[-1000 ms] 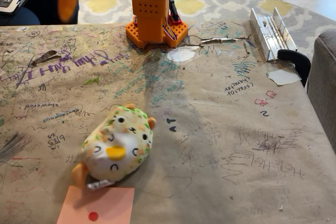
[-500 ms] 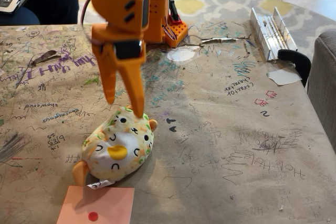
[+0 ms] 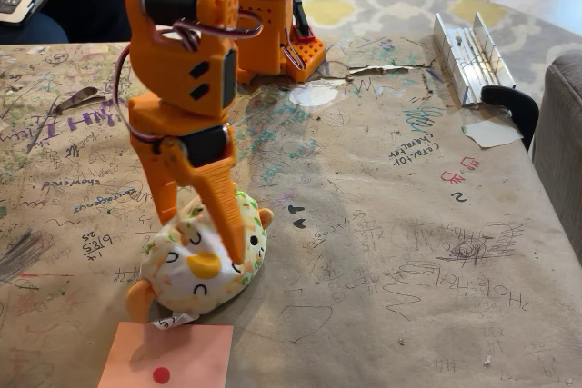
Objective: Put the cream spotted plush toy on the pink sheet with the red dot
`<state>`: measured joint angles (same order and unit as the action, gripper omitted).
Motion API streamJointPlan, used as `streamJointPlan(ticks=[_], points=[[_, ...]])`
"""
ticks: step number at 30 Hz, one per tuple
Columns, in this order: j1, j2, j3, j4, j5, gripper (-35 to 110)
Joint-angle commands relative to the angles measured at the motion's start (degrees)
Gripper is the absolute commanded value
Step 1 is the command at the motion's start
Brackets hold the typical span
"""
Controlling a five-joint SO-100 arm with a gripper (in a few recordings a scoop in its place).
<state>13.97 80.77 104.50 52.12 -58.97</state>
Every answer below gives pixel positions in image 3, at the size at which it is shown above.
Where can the orange gripper black servo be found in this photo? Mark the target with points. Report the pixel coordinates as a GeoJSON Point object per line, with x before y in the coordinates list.
{"type": "Point", "coordinates": [170, 119]}

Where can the white plush toy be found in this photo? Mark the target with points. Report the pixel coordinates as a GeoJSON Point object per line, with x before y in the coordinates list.
{"type": "Point", "coordinates": [200, 290]}

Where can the orange robot arm with base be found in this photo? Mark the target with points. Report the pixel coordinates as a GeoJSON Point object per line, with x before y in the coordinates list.
{"type": "Point", "coordinates": [182, 65]}

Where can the pink paper sheet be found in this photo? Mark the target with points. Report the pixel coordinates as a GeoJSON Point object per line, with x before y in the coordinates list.
{"type": "Point", "coordinates": [195, 356]}

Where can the brown scribbled paper table cover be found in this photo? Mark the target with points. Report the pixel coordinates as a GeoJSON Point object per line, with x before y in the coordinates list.
{"type": "Point", "coordinates": [364, 224]}

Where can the black plug in red socket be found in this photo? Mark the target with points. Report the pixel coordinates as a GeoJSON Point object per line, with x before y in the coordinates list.
{"type": "Point", "coordinates": [302, 20]}

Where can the grey yellow patterned rug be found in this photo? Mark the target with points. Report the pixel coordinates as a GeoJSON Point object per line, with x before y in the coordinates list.
{"type": "Point", "coordinates": [386, 11]}

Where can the white tape piece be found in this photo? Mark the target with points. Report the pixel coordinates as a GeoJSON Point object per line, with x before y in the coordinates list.
{"type": "Point", "coordinates": [493, 133]}

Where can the black table clamp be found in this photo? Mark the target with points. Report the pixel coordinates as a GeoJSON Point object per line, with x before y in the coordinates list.
{"type": "Point", "coordinates": [518, 108]}

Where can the grey upholstered sofa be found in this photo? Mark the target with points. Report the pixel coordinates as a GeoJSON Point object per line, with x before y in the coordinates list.
{"type": "Point", "coordinates": [561, 142]}

